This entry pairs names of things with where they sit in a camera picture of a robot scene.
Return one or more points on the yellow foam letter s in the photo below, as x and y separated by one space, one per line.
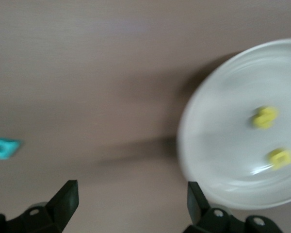
265 119

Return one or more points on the beige round plate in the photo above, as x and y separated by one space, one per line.
232 97

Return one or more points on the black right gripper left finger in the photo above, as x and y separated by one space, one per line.
51 216

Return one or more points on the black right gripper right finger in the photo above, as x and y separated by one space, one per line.
208 221

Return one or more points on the teal foam letter p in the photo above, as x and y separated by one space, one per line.
7 149

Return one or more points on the yellow foam letter u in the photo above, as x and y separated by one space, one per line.
271 157

